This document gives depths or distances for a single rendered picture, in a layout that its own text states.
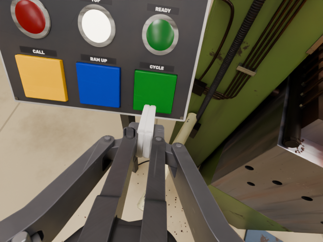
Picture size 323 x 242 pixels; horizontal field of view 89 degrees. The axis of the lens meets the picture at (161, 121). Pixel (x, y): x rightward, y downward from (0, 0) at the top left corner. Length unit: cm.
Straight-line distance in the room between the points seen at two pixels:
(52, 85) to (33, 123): 134
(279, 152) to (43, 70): 53
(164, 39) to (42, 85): 23
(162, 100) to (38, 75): 22
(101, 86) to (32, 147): 129
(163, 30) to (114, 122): 124
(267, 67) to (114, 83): 42
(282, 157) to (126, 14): 45
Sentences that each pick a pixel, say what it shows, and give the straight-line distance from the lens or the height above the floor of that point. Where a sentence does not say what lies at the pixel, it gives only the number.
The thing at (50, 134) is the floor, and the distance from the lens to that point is 157.
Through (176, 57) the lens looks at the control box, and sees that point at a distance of 30.
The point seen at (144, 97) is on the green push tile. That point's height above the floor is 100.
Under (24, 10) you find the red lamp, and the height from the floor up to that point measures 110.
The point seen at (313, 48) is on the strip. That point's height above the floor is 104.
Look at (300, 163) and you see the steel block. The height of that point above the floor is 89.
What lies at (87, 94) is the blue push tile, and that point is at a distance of 33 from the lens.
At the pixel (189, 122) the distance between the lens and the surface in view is 73.
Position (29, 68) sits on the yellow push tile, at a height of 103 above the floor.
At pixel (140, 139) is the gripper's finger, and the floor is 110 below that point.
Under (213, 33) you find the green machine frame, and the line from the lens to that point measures 55.
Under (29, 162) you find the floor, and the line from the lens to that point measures 153.
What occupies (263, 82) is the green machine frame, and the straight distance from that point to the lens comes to 59.
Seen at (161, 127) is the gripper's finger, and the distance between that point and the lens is 18.
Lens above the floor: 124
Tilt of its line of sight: 57 degrees down
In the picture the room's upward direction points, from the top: 11 degrees clockwise
